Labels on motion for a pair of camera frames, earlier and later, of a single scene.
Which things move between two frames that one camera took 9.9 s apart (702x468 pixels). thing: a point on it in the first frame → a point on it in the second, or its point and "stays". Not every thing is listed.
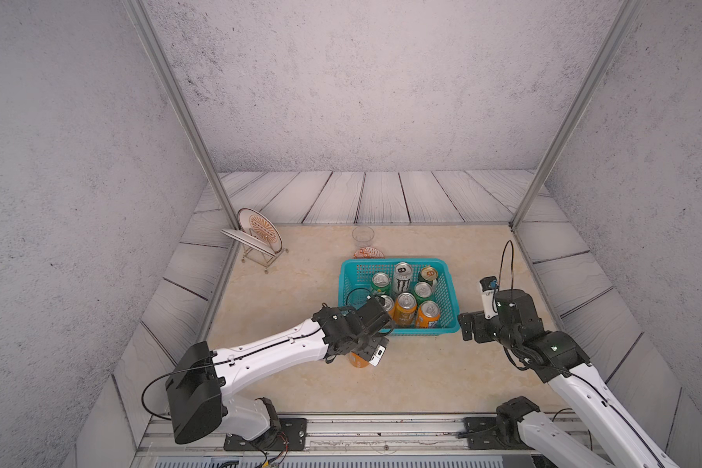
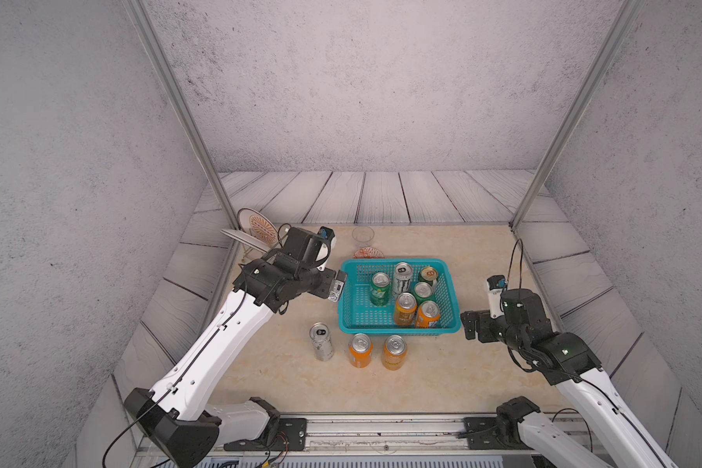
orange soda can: x=389 y=305 → x=394 y=352
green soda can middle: x=422 y=292 stays
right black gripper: x=479 y=325 stays
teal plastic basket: x=354 y=283 stays
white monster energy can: x=403 y=278 stays
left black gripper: x=375 y=339 → x=326 y=287
